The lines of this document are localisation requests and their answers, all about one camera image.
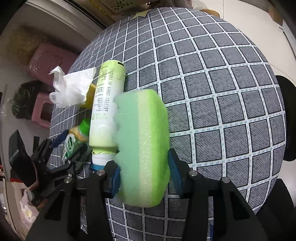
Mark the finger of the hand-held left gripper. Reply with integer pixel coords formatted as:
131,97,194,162
43,145,104,186
31,130,70,165

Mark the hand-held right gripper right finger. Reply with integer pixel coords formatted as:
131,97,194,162
168,148,264,241

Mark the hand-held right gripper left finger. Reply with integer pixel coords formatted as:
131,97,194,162
25,160,121,241

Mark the small green-capped bottle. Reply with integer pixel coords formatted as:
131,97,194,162
61,119,91,166

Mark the green sponge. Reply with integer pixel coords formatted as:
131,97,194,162
112,89,171,208

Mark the pink plastic stool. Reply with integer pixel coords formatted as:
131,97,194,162
31,91,57,129
27,43,79,86

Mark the small yellow item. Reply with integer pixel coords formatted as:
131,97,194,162
80,83,96,109

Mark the dark mesh bag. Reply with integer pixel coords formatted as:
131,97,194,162
11,80,55,120

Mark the white crumpled tissue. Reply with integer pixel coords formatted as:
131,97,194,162
49,66,97,108

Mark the pale green lotion tube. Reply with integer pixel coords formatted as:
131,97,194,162
89,60,126,172

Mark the grey checked tablecloth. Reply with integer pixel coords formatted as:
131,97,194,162
48,7,287,241

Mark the pale yellow paper scrap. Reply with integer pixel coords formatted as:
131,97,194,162
131,10,151,19

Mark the brown paper bag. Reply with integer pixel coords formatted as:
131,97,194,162
268,4,285,26

